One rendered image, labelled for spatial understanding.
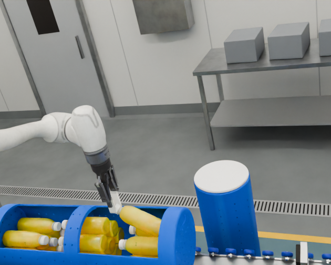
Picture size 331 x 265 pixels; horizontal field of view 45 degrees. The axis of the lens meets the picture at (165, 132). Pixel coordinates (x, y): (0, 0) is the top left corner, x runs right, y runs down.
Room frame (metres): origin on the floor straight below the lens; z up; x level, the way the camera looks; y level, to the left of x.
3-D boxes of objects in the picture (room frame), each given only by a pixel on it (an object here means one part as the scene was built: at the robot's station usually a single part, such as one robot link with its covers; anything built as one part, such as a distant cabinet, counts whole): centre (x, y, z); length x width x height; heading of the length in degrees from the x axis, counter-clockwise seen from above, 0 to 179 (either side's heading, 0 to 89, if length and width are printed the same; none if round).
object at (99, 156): (1.33, 0.26, 1.52); 0.09 x 0.09 x 0.06
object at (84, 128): (1.33, 0.27, 1.62); 0.13 x 0.11 x 0.16; 48
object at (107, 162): (1.33, 0.26, 1.44); 0.08 x 0.07 x 0.09; 157
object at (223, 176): (1.70, -0.22, 1.03); 0.28 x 0.28 x 0.01
